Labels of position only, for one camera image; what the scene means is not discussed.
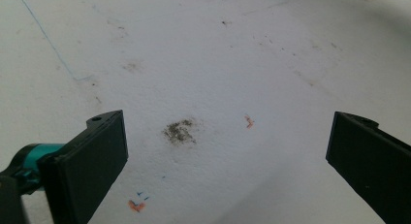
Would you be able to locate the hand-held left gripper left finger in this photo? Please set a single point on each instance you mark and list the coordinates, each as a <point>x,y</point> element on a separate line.
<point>85,166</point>

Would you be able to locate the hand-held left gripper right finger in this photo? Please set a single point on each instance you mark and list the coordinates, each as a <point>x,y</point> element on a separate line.
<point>371,162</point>

